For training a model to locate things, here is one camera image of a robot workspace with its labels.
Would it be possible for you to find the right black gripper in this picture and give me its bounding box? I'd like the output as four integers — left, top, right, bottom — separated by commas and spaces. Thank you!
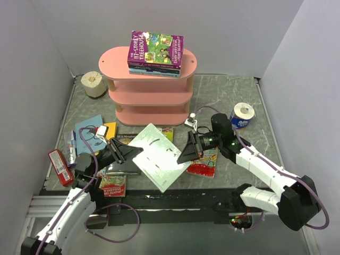
176, 130, 222, 164

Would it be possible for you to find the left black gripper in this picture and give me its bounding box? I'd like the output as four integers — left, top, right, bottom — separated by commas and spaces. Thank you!
91, 137, 143, 175

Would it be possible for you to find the black Moon and Sixpence book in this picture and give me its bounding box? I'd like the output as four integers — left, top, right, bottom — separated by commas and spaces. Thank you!
106, 134, 143, 176

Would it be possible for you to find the grey book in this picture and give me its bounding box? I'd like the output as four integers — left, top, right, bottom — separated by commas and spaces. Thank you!
129, 123, 191, 193

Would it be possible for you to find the blue 143-Storey Treehouse book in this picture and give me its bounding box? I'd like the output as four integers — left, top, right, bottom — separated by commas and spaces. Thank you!
129, 69, 181, 78

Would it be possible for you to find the Little Women book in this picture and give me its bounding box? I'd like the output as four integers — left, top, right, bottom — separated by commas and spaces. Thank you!
129, 65, 180, 74

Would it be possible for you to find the purple 117-Storey Treehouse book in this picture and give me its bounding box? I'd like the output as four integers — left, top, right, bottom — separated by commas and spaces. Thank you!
127, 30, 184, 70

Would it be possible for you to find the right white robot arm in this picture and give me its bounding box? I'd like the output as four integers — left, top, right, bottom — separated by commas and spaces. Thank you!
177, 113, 321, 231

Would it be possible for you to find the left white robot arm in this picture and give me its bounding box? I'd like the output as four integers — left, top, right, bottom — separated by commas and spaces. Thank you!
20, 138, 143, 254

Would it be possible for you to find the red Storey Treehouse book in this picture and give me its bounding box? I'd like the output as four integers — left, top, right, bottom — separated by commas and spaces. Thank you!
186, 148, 218, 178

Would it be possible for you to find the red Treehouse book at edge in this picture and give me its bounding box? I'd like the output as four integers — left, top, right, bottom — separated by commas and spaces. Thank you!
98, 171, 127, 198

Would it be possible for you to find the yellow book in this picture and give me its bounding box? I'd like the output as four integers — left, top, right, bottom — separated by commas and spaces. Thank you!
90, 122, 117, 146

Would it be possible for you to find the green book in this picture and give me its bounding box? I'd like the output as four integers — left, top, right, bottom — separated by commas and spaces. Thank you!
157, 126, 174, 142

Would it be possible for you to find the light blue book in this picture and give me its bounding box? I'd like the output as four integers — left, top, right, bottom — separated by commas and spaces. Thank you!
75, 114, 105, 155

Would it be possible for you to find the black base bar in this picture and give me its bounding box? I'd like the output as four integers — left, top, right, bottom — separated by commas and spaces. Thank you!
39, 187, 294, 226

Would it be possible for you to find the small blue white box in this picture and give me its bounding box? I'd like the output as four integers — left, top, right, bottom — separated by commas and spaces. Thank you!
64, 130, 77, 167

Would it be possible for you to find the pink three-tier shelf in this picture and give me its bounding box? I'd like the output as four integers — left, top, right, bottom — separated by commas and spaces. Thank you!
98, 46, 197, 126

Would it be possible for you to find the blue wrapped tissue roll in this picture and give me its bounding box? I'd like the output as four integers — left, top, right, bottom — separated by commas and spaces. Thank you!
229, 103, 255, 129

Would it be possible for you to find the small red box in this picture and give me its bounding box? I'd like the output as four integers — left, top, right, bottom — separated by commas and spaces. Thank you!
48, 149, 74, 187

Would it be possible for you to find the white toilet paper roll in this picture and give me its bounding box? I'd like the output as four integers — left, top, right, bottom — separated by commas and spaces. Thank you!
81, 71, 107, 99

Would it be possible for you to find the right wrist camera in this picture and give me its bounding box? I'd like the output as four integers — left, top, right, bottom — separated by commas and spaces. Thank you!
184, 113, 198, 132

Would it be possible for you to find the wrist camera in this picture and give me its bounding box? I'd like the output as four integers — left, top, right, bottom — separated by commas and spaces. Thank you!
184, 113, 198, 132
96, 125, 108, 144

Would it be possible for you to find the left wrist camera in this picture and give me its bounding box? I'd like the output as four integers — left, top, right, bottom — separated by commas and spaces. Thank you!
96, 125, 108, 144

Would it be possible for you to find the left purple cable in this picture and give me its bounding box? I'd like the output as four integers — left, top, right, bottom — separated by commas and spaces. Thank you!
34, 126, 141, 255

